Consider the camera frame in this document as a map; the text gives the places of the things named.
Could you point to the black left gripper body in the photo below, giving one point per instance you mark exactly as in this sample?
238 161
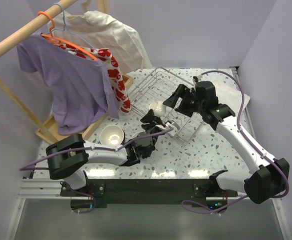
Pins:
151 125

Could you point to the white shirt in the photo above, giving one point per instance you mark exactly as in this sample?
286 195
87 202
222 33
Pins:
103 31

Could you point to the blue wire hanger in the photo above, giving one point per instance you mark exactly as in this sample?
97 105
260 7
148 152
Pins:
66 28

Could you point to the white folded cloth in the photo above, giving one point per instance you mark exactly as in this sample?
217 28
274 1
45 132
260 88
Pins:
227 95

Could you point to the orange hanger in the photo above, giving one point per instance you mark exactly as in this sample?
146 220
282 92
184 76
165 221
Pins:
57 40

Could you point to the small white bowl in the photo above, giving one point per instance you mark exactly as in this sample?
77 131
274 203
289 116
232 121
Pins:
159 109

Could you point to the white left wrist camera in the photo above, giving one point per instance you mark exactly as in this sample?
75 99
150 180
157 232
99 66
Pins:
173 125

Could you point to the purple t-shirt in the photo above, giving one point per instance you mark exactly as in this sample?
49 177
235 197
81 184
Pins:
82 91

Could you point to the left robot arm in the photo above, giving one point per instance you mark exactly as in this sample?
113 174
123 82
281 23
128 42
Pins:
66 157

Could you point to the red bowl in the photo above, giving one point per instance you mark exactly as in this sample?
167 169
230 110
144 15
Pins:
112 135

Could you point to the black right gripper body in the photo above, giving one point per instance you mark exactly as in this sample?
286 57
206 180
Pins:
190 104

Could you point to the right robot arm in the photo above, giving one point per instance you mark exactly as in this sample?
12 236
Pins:
268 176

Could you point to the cream floral bowl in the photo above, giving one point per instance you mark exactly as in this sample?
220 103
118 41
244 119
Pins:
134 136

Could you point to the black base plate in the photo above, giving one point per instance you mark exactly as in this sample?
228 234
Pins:
153 191

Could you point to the red floral cloth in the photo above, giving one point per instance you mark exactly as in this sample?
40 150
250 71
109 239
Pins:
115 75

